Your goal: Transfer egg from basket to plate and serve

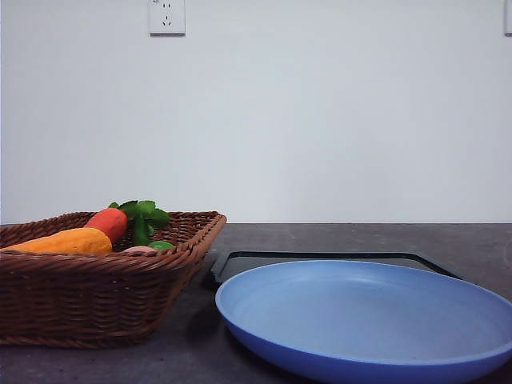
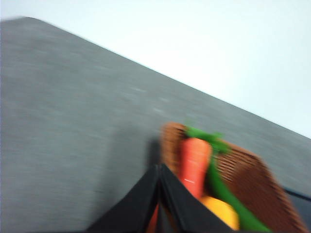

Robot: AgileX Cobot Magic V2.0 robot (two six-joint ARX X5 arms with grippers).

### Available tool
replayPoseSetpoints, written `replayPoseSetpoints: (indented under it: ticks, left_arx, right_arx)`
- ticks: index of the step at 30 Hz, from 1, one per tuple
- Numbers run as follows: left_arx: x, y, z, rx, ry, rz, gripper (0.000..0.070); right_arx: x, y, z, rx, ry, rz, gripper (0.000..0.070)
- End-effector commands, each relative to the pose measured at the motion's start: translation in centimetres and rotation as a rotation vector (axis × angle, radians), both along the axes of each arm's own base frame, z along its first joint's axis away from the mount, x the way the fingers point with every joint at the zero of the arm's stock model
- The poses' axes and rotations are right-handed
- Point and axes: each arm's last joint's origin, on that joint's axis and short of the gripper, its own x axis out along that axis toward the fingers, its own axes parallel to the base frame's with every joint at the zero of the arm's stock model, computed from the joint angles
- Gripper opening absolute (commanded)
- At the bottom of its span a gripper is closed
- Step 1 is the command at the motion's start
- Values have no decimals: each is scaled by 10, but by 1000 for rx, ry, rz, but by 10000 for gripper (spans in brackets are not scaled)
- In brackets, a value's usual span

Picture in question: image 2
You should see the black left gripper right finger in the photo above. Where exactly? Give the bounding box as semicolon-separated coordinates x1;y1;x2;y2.
159;165;233;233

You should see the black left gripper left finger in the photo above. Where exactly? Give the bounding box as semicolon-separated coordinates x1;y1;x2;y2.
87;165;160;233

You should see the brown wicker basket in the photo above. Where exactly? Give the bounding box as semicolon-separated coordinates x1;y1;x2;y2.
160;122;309;233

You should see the yellow toy fruit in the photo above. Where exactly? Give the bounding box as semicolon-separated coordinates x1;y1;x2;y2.
200;196;240;231

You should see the orange toy carrot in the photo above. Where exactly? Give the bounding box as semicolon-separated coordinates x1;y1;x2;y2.
178;137;212;198

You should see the green toy vegetable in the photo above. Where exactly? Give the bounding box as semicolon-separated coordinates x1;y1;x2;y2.
184;127;271;233

